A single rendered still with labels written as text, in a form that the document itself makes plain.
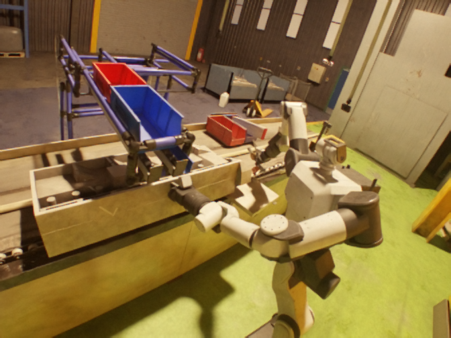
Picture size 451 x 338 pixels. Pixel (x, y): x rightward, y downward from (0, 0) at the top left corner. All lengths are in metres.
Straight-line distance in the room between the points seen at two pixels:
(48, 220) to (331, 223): 0.88
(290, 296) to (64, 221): 0.97
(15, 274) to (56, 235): 0.23
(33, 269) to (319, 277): 1.08
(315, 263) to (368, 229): 0.30
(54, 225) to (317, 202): 0.88
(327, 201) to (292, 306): 0.58
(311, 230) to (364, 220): 0.16
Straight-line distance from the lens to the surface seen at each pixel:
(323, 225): 0.65
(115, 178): 1.00
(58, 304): 1.31
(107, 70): 1.23
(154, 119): 0.94
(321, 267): 0.97
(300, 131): 1.06
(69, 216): 0.87
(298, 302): 1.16
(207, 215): 0.79
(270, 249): 0.66
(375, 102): 6.54
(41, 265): 1.02
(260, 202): 1.38
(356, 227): 0.69
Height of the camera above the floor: 1.59
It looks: 30 degrees down
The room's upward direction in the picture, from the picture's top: 16 degrees clockwise
